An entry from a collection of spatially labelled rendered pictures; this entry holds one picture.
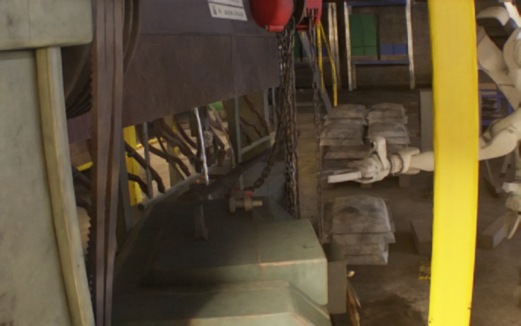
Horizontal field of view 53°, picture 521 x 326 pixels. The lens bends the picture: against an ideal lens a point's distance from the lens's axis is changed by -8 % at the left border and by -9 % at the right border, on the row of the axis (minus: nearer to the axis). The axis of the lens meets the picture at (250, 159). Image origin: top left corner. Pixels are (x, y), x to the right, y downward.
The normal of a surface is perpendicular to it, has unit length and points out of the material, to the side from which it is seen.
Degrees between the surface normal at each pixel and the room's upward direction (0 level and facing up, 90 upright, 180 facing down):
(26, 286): 90
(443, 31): 90
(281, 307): 0
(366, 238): 64
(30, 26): 90
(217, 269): 90
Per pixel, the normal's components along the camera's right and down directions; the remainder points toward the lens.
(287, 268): 0.03, 0.18
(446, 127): -0.31, 0.19
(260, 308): -0.06, -0.98
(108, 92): 0.95, 0.15
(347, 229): -0.29, -0.25
